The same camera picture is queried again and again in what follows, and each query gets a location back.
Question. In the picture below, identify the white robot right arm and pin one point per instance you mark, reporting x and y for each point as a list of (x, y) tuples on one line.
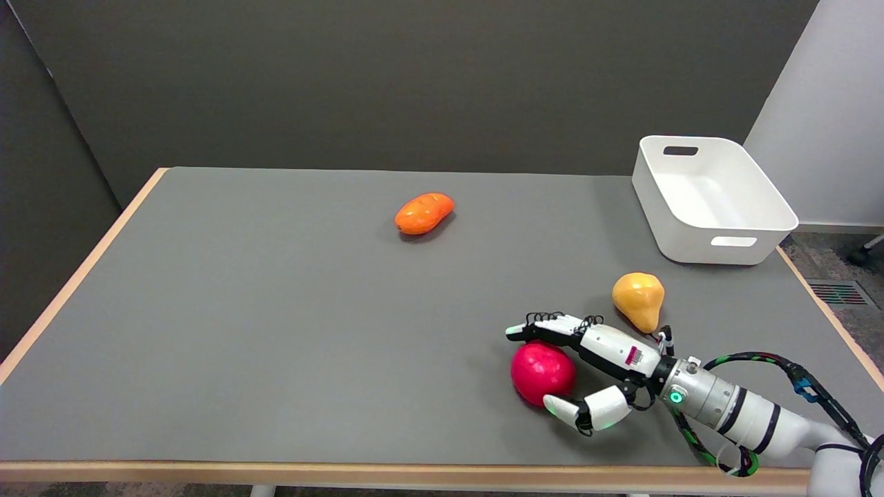
[(732, 407)]

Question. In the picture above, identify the floor vent grille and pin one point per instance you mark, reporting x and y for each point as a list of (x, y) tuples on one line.
[(840, 294)]

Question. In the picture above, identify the white plastic bin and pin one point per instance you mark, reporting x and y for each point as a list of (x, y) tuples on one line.
[(711, 200)]

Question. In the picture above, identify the white table leg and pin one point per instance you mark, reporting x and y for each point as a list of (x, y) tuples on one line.
[(262, 491)]

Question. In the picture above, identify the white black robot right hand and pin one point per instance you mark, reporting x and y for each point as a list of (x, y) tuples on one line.
[(611, 348)]

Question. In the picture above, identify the orange mango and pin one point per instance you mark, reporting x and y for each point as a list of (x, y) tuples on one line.
[(423, 212)]

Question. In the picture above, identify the yellow pear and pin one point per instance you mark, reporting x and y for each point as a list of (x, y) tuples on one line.
[(639, 298)]

